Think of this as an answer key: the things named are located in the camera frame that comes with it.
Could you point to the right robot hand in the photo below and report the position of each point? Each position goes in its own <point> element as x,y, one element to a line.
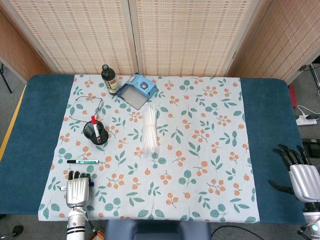
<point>306,182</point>

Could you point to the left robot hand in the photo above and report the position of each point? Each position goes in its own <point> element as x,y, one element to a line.
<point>77,192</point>

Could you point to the blue-capped white marker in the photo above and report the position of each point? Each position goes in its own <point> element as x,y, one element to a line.
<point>91,184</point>

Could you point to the green-labelled black-capped marker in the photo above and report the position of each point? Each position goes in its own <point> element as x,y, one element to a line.
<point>85,162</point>

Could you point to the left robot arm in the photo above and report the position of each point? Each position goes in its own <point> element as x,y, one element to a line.
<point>76,225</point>

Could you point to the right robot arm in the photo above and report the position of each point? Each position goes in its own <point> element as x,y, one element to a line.
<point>312,220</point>

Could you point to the black mesh pen holder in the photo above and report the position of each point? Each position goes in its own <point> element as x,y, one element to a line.
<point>88,130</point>

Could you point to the red-capped white marker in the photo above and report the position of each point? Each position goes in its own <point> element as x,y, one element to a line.
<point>94,122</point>

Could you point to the black device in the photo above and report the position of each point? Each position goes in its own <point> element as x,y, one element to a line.
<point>312,147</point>

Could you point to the orange box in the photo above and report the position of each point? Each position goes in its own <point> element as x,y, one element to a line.
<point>100,235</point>

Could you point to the white power strip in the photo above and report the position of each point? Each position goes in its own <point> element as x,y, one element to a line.
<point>306,122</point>

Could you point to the black knobbed lever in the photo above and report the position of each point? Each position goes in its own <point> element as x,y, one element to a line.
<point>18,228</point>

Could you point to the dark blue chair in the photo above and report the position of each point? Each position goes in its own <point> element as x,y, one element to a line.
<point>155,230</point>

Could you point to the red flat object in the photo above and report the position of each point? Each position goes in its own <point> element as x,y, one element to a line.
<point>292,97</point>

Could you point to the teal blue table cover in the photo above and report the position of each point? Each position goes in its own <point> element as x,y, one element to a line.
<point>40,112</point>

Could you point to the thin-framed eyeglasses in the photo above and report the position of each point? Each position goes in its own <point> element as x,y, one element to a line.
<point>100,106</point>

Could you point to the bundle of clear straws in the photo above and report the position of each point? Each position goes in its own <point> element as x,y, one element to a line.
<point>150,130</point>

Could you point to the metal stand with clamp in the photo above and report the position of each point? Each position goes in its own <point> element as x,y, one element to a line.
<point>315,77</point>

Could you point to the floral white tablecloth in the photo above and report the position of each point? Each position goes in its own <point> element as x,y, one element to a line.
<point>187,150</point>

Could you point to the dark tea bottle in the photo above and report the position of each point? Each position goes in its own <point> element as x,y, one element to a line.
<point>108,77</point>

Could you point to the open blue cardboard box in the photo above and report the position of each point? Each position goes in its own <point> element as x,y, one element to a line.
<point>142,86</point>

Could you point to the black tripod leg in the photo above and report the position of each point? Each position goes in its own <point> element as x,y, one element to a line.
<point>5,80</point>

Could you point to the woven bamboo folding screen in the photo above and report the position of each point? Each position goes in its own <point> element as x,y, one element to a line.
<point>175,35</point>

